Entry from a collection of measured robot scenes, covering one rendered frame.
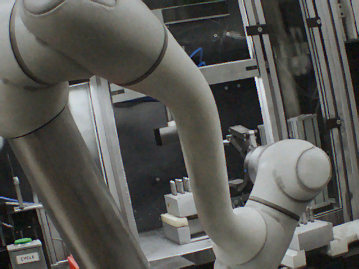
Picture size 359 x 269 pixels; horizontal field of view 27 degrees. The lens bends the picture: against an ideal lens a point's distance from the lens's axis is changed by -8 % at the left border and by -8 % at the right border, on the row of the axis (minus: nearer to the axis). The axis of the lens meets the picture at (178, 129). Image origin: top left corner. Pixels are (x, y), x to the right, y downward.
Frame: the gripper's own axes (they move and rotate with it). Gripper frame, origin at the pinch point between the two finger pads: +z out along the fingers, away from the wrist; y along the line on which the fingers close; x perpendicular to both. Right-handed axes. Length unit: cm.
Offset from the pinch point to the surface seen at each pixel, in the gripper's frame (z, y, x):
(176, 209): 35.4, -12.4, 4.7
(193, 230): 39.9, -19.8, 0.3
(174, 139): 39.4, 4.7, 0.9
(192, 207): 33.2, -12.6, 1.3
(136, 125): 64, 9, 4
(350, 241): 8.0, -27.3, -30.5
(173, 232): 36.5, -18.4, 6.4
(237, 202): 63, -19, -21
